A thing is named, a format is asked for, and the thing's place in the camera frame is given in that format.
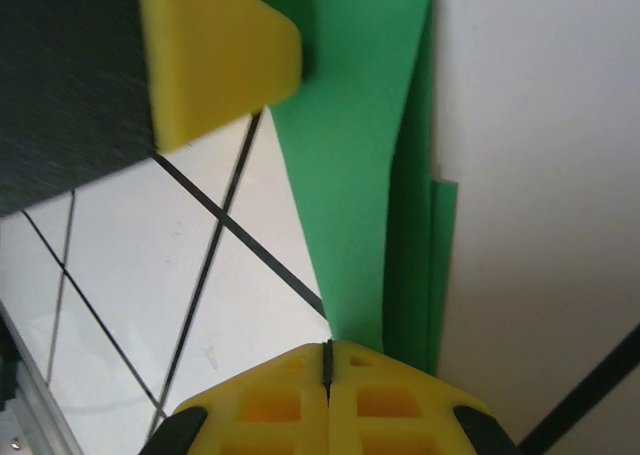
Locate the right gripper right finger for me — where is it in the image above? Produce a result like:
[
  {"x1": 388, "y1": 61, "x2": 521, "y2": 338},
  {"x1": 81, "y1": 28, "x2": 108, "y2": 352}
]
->
[{"x1": 327, "y1": 338, "x2": 519, "y2": 455}]

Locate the green cloth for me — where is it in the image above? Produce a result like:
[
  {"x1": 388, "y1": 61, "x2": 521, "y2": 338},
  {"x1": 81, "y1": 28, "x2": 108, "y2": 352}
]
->
[{"x1": 227, "y1": 0, "x2": 460, "y2": 376}]

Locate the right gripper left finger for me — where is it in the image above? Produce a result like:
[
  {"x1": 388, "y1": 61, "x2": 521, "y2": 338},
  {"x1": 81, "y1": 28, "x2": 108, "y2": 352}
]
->
[{"x1": 144, "y1": 342, "x2": 331, "y2": 455}]

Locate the long aluminium base rail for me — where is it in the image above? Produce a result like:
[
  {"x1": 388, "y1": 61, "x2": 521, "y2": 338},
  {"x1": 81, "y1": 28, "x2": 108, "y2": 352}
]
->
[{"x1": 0, "y1": 299, "x2": 84, "y2": 455}]

